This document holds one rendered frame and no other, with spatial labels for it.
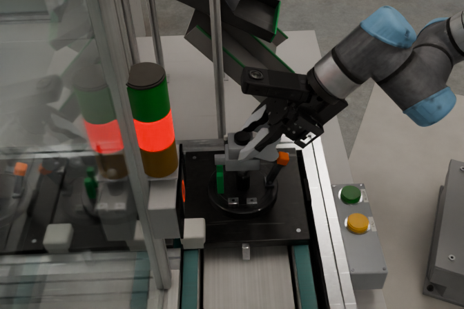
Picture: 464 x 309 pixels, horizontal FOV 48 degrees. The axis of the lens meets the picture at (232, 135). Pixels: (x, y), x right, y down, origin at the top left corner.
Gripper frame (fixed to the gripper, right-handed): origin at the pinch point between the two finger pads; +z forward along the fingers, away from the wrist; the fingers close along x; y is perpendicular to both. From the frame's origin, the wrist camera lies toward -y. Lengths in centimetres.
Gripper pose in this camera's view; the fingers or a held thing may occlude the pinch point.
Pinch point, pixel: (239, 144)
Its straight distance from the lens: 96.8
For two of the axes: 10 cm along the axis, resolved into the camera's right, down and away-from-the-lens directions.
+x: -0.3, -6.9, 7.2
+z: -6.4, 5.7, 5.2
